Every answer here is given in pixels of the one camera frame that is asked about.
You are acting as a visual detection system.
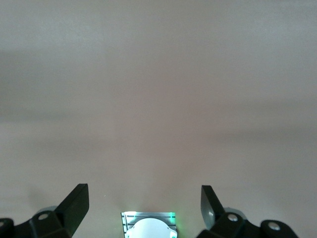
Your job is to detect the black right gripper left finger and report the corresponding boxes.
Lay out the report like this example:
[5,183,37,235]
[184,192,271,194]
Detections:
[0,183,90,238]

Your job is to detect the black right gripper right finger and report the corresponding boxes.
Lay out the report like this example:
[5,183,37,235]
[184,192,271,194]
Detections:
[198,184,299,238]

